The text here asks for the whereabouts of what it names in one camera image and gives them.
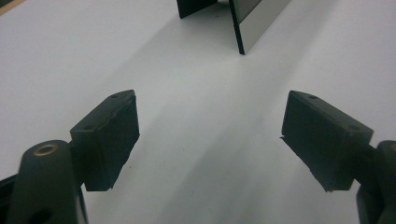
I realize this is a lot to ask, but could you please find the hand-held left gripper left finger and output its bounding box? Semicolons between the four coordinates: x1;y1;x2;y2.
69;89;141;192

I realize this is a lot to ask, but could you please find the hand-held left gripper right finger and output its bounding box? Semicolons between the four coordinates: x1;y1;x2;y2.
279;90;375;193

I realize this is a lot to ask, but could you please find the black photo frame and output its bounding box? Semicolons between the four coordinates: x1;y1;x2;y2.
176;0;292;56

